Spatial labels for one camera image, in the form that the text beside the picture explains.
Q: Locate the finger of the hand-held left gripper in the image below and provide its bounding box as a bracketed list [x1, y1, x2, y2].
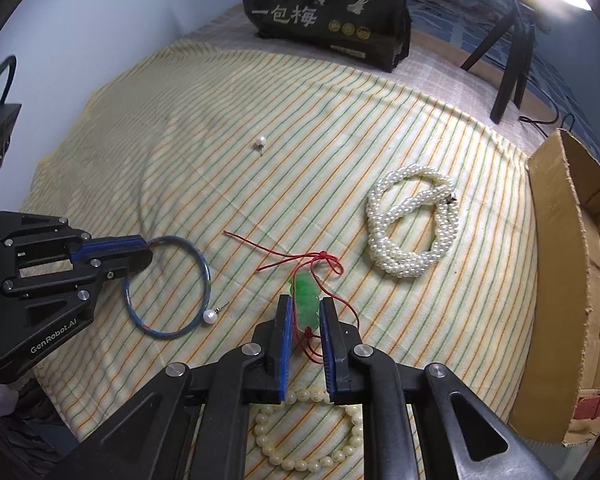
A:
[0, 212, 149, 267]
[0, 246, 154, 307]

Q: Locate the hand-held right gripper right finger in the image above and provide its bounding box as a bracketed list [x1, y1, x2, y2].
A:
[319, 297, 556, 480]

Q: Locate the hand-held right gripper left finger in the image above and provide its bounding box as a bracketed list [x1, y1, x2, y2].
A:
[45, 294, 294, 480]

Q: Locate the green jade pendant red cord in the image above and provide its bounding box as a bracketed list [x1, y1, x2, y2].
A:
[223, 230, 361, 363]

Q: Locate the blue bangle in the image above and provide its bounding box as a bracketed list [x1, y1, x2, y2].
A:
[121, 235, 212, 338]

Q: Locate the cream bead bracelet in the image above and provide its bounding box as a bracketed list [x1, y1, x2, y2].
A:
[252, 387, 366, 472]

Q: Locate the white pearl necklace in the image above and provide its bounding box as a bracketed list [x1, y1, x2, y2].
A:
[366, 166, 462, 278]

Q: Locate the cardboard box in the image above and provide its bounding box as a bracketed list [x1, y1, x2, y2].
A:
[509, 128, 600, 448]

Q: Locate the yellow striped blanket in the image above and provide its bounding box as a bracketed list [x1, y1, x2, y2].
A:
[20, 37, 538, 480]

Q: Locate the plaid bed sheet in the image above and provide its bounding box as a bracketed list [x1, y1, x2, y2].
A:
[180, 2, 556, 161]

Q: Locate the black snack bag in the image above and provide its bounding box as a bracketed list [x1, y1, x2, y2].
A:
[241, 0, 413, 73]

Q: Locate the black tripod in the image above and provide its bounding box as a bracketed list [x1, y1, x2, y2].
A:
[460, 0, 538, 125]

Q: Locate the blue patterned quilt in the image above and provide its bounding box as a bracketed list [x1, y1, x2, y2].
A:
[410, 0, 600, 161]

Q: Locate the red watch strap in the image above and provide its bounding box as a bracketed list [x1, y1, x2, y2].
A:
[572, 390, 600, 421]

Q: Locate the black power cable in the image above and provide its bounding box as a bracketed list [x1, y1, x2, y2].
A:
[517, 112, 578, 136]

